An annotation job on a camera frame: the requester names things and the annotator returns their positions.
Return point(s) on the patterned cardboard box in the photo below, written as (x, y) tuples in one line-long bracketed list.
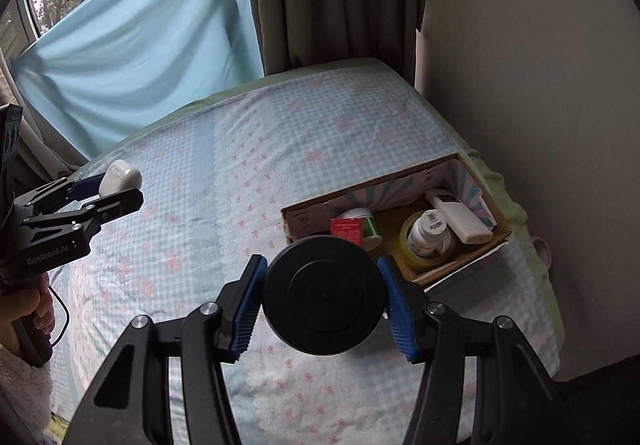
[(310, 220)]

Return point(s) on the white remote control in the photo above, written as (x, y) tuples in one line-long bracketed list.
[(465, 220)]

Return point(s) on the white plastic bottle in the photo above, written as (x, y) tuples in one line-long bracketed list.
[(427, 230)]

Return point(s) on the white earbuds case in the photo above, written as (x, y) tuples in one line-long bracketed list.
[(120, 175)]

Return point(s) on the person's left forearm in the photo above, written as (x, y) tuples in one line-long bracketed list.
[(25, 385)]

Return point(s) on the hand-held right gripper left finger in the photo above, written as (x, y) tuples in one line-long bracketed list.
[(247, 310)]

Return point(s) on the green mattress sheet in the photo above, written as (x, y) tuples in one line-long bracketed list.
[(510, 210)]

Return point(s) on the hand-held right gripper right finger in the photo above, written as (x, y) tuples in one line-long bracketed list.
[(400, 310)]

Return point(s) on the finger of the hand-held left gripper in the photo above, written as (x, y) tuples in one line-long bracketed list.
[(115, 205), (82, 185)]

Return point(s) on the yellow tape roll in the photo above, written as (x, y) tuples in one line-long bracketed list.
[(407, 252)]

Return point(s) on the person's left hand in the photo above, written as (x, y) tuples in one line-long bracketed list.
[(25, 305)]

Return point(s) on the green and white jar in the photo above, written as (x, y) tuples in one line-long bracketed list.
[(371, 230)]

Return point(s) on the light blue hanging cloth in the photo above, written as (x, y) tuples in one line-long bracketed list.
[(140, 40)]

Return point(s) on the checkered floral bed sheet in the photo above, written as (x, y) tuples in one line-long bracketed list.
[(300, 125)]

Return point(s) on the black round jar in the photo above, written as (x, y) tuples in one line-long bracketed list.
[(324, 295)]

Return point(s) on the red carton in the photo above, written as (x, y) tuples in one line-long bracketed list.
[(346, 231)]

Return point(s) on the pink slipper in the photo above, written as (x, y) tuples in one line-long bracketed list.
[(544, 250)]

